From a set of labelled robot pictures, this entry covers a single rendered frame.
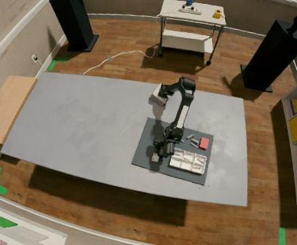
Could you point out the pink rectangular block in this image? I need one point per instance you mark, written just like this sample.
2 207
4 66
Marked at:
203 143

